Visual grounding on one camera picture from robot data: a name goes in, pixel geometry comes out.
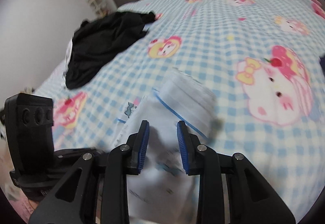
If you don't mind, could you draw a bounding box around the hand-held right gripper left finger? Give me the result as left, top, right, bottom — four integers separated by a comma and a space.
29, 120, 150, 224

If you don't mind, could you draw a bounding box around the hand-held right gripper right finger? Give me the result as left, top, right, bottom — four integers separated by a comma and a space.
176, 120, 296, 224

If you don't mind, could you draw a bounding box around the light blue printed pajama garment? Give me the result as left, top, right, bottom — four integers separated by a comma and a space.
114, 68, 219, 224

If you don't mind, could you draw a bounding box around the white cloth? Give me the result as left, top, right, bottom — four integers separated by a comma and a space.
62, 39, 74, 80

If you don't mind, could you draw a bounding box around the checked cartoon printed blanket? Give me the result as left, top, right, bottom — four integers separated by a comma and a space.
33, 0, 325, 214

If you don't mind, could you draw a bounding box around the black garment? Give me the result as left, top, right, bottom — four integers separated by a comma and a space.
65, 11, 156, 90

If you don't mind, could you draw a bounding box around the white shelf rack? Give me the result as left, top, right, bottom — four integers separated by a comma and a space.
88, 0, 109, 17

